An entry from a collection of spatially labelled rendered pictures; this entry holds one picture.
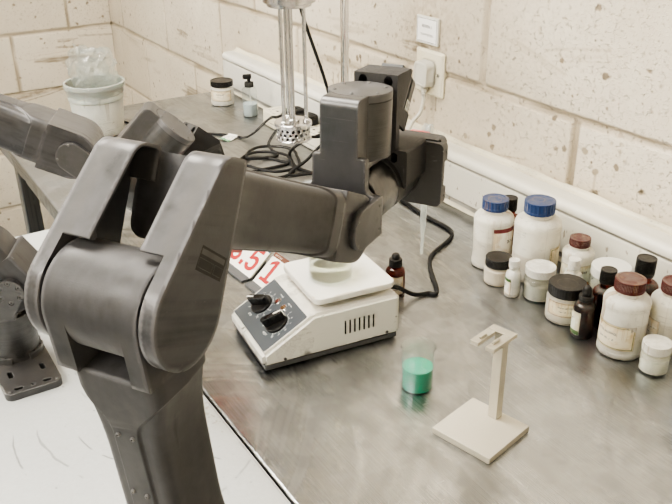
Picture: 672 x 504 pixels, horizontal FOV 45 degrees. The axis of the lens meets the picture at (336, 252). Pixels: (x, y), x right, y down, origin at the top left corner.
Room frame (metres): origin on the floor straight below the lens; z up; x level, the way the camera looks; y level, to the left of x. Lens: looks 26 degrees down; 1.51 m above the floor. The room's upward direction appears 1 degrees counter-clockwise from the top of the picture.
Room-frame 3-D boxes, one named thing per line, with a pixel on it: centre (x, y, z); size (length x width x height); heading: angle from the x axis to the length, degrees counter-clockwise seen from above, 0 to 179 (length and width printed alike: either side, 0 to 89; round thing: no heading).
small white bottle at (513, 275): (1.08, -0.27, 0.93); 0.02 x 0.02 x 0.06
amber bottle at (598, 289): (1.00, -0.38, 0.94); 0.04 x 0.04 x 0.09
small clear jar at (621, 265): (1.05, -0.40, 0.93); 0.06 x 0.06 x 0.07
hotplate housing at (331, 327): (0.99, 0.02, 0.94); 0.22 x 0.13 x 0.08; 115
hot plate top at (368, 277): (1.00, 0.00, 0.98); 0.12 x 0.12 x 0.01; 25
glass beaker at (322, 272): (0.98, 0.01, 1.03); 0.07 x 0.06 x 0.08; 8
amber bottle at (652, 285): (0.99, -0.42, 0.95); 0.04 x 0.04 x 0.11
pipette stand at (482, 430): (0.76, -0.17, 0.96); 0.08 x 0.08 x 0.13; 45
